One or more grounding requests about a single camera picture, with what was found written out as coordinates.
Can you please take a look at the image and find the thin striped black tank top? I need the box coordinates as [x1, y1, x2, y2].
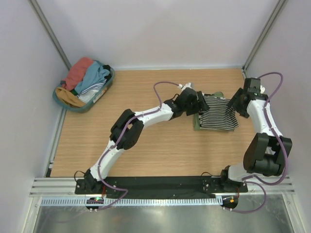
[198, 95, 239, 132]

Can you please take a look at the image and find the light blue garment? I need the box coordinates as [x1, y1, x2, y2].
[74, 61, 111, 95]

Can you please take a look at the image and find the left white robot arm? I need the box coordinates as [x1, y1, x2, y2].
[84, 83, 209, 194]

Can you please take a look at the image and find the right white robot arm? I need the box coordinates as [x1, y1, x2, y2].
[219, 78, 293, 192]

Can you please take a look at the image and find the olive green folded tank top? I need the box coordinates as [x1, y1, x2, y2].
[192, 91, 225, 131]

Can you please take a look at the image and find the white striped garment in basket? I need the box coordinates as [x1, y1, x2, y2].
[78, 82, 106, 103]

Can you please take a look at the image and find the coral red garment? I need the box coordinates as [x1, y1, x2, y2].
[61, 57, 94, 91]

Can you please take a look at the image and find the mustard brown garment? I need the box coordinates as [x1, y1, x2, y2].
[55, 87, 85, 108]

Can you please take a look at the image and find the teal laundry basket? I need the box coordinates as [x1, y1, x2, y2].
[52, 68, 115, 113]

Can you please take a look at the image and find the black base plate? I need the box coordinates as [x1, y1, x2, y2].
[74, 176, 249, 195]

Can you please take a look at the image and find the aluminium frame rail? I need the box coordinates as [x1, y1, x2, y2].
[30, 176, 294, 199]

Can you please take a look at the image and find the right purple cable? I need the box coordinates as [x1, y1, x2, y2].
[229, 72, 290, 214]

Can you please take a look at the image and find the purple cable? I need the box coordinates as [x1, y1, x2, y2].
[229, 72, 290, 214]
[96, 82, 185, 211]

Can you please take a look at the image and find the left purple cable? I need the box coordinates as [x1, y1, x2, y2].
[96, 82, 185, 211]

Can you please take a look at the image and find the slotted white cable duct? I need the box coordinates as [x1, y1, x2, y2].
[40, 196, 223, 207]

